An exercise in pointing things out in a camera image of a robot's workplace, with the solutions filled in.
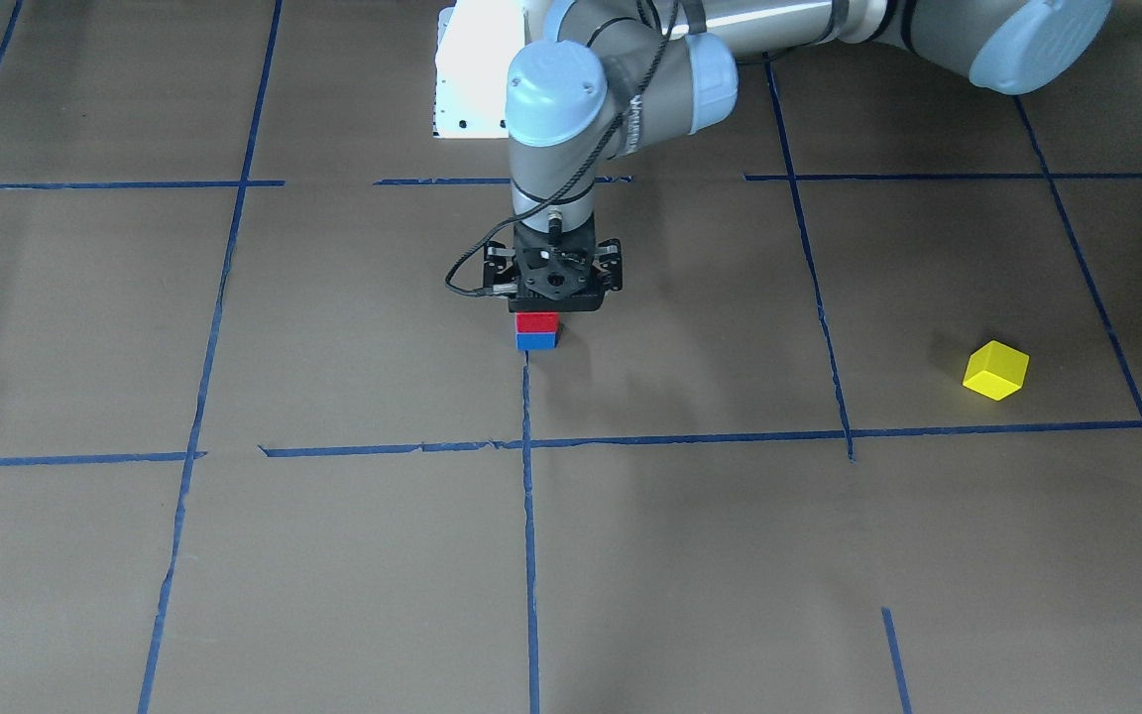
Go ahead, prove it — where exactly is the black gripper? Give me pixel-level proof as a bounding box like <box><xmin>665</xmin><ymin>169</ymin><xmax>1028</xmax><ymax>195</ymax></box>
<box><xmin>514</xmin><ymin>220</ymin><xmax>597</xmax><ymax>267</ymax></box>

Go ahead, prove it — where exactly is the red wooden block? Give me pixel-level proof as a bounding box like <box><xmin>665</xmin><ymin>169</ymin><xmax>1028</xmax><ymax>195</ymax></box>
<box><xmin>514</xmin><ymin>311</ymin><xmax>558</xmax><ymax>334</ymax></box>

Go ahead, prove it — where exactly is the blue wooden block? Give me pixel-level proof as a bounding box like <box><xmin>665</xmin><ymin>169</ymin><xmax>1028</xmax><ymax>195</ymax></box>
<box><xmin>514</xmin><ymin>331</ymin><xmax>558</xmax><ymax>352</ymax></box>

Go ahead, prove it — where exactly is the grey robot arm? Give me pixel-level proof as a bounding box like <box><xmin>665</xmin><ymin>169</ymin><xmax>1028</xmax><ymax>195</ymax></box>
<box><xmin>505</xmin><ymin>1</ymin><xmax>1113</xmax><ymax>271</ymax></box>

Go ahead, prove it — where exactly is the yellow wooden block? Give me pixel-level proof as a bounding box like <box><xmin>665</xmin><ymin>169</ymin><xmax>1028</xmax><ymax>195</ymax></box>
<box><xmin>962</xmin><ymin>340</ymin><xmax>1030</xmax><ymax>401</ymax></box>

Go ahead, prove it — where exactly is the black camera cable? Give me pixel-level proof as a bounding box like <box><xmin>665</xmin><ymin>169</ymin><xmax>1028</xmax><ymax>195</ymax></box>
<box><xmin>444</xmin><ymin>0</ymin><xmax>681</xmax><ymax>298</ymax></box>

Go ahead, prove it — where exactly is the white pedestal column base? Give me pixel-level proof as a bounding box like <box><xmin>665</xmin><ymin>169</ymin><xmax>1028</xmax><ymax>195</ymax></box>
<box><xmin>432</xmin><ymin>1</ymin><xmax>526</xmax><ymax>141</ymax></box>

